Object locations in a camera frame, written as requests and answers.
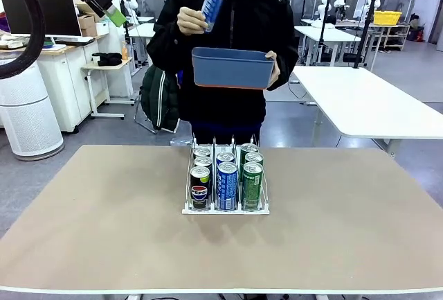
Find blue beverage can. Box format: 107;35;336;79
200;0;226;34
215;151;236;165
216;161;239;211

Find blue plastic bin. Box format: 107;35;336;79
191;46;276;90

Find black Pepsi can lime top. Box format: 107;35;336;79
189;165;212;210

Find person's right forearm black sleeve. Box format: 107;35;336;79
147;19;188;69

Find person's left forearm black sleeve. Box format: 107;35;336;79
275;36;299;89

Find white can dispenser rack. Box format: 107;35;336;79
181;132;271;215

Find person's right hand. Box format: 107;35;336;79
177;6;208;36

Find person's left hand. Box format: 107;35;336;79
264;51;281;89

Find white background desk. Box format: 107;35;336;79
127;21;156;69

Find black computer monitor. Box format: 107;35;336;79
0;0;82;46

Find black cloth bundle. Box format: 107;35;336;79
91;51;123;67

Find black keyboard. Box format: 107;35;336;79
54;36;95;46

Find white background table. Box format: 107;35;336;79
296;25;362;69

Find person in black jacket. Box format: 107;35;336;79
147;0;299;147

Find black tripod stand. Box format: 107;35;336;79
352;0;380;69

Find yellow plastic crate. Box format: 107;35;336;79
372;10;403;26

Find white side table wood top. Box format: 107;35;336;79
81;58;136;121

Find white desk cabinet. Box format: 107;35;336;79
20;35;108;134

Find wooden shelf table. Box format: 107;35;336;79
366;22;411;52

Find dark green striped jacket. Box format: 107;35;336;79
140;65;181;133

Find large white table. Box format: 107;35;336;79
293;66;443;157

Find white air purifier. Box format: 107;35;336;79
0;50;66;161

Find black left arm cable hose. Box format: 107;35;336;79
0;0;46;80

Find metal chair frame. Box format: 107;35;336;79
134;98;156;134

